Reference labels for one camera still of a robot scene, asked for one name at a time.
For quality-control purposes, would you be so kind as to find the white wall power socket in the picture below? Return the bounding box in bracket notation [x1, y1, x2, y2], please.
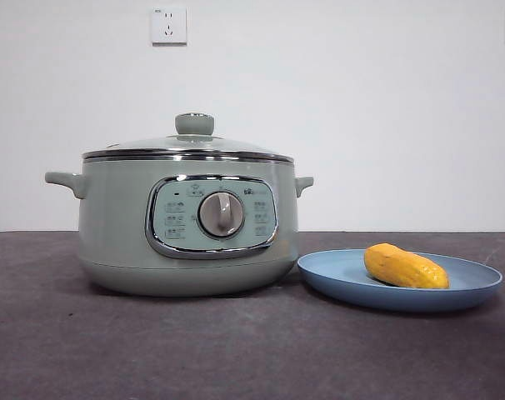
[151, 6, 188, 47]

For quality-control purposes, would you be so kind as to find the blue round plate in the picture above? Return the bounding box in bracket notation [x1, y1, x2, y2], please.
[297, 247, 505, 314]

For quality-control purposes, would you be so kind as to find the glass lid with green knob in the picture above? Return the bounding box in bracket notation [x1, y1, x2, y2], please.
[82, 112, 295, 162]

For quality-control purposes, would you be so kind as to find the pale green electric steamer pot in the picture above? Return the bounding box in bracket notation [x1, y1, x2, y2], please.
[43, 156, 315, 298]

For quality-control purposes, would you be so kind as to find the yellow corn cob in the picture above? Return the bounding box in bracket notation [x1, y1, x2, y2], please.
[363, 242, 451, 290]

